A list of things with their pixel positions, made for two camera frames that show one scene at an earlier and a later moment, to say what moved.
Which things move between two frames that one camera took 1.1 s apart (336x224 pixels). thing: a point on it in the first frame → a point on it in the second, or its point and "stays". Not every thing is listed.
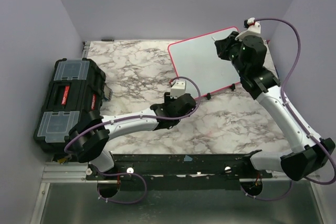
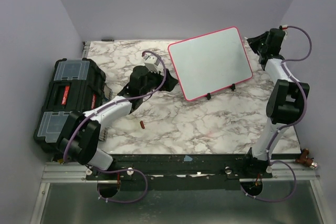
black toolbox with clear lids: x=77 y=86 stays
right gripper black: x=223 y=45 → x=252 y=42
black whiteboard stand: x=232 y=86 stays
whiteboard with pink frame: x=198 y=58 stays
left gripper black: x=168 y=100 → x=169 y=83
